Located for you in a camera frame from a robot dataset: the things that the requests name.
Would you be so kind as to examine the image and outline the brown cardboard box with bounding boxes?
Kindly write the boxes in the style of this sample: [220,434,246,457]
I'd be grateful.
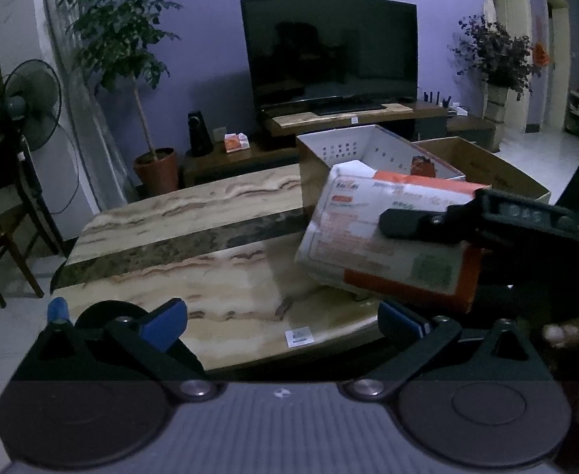
[416,137,551,203]

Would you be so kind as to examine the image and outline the orange tissue pack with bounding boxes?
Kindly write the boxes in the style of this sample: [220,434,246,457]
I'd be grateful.
[295,160,481,310]

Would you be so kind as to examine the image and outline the person right hand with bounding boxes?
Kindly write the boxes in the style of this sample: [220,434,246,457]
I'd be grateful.
[542,318,579,349]

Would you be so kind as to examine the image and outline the white table sticker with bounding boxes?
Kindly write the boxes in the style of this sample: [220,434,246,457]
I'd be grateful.
[285,326,315,349]

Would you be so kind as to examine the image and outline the wooden TV stand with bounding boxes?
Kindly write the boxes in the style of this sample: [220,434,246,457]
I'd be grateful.
[180,100,498,186]

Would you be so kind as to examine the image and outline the dark potted plant right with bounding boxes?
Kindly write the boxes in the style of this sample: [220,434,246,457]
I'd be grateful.
[450,14,541,124]

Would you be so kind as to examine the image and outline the small tissue pack on stand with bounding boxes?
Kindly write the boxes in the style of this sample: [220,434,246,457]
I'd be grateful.
[224,133,251,154]

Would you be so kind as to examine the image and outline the white apple cardboard box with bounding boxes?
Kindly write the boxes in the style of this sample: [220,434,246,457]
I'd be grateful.
[297,124,465,217]

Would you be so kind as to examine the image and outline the dark wooden chair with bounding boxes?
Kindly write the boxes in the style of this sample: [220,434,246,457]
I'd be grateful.
[0,133,62,308]

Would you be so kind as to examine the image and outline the black standing fan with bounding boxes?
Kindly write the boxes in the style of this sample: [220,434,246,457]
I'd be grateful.
[0,59,72,257]

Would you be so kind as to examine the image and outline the black television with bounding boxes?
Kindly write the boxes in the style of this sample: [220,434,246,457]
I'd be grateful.
[241,0,419,113]

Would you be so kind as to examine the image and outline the potted ficus tree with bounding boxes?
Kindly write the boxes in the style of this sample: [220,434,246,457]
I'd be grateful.
[59,0,182,196]

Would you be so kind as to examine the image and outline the blue handled scissors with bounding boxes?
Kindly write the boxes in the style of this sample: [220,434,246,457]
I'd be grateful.
[46,296,71,324]

